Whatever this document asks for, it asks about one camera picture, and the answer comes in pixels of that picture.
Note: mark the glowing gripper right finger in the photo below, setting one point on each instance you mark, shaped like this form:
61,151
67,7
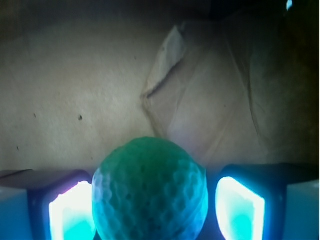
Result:
265,201

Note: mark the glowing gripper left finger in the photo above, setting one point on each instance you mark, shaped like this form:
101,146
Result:
60,205

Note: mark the green dimpled foam ball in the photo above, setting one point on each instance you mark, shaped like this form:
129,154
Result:
149,189

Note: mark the brown paper bag tray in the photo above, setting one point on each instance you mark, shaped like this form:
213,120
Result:
230,81

